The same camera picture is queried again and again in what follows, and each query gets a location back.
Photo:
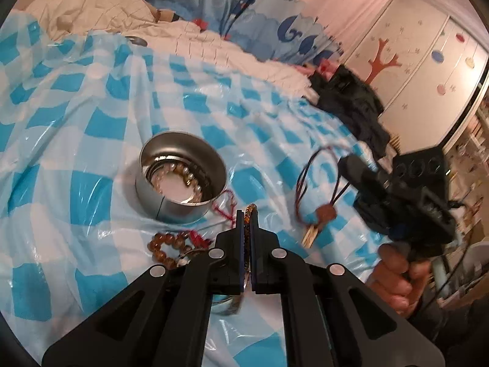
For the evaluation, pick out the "small round metal lid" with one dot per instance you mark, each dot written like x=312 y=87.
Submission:
x=136 y=41

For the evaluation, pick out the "person's right hand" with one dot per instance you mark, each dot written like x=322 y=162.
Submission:
x=397 y=275

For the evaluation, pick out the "black clothing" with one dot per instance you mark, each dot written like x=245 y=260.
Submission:
x=351 y=103

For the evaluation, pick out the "pink cloth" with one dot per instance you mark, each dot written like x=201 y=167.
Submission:
x=324 y=69

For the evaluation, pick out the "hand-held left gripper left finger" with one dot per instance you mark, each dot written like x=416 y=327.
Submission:
x=233 y=246

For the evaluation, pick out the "cluttered shelf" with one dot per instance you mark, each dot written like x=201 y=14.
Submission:
x=472 y=153

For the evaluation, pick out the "blue checked plastic sheet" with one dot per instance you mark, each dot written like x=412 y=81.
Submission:
x=76 y=153

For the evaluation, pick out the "white quilt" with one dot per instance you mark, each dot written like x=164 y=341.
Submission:
x=214 y=49

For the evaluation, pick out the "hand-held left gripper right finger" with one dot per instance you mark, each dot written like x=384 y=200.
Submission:
x=259 y=246

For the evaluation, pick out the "white wardrobe with tree decal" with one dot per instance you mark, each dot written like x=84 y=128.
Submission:
x=420 y=65

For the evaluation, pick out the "whale print blue blanket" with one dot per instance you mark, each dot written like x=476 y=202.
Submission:
x=267 y=19

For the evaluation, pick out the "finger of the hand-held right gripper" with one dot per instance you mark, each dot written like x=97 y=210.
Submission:
x=361 y=170

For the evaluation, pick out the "round metal tin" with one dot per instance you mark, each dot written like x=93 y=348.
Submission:
x=168 y=204

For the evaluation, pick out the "small brown object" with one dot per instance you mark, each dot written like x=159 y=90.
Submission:
x=165 y=15

